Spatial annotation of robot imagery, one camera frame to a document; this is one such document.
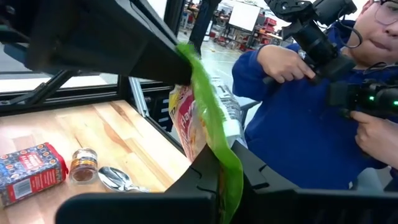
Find small saffron glass jar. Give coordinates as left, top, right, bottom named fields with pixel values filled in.
left=68, top=147, right=99, bottom=185

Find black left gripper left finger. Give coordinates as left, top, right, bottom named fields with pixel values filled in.
left=55, top=142, right=224, bottom=224

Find person's hand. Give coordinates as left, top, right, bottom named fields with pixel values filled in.
left=349, top=110, right=398, bottom=169
left=257, top=44, right=317, bottom=85

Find white board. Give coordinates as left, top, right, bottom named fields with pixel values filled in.
left=228, top=0, right=262, bottom=32

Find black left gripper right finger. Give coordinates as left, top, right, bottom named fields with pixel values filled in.
left=231, top=139, right=398, bottom=224

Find yellow handled spoon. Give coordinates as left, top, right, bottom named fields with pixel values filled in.
left=98, top=166, right=150, bottom=194

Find red spice box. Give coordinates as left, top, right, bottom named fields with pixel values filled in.
left=0, top=142, right=69, bottom=208

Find black aluminium rig frame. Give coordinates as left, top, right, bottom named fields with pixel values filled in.
left=0, top=0, right=223, bottom=150

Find person's glasses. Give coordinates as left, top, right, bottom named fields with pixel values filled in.
left=374, top=0, right=398, bottom=26

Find person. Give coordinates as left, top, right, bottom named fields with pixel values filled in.
left=231, top=0, right=398, bottom=191

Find maroon green ramen packet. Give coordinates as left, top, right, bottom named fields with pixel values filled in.
left=169, top=42, right=247, bottom=224

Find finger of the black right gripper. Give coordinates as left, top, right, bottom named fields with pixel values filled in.
left=26, top=0, right=193, bottom=86

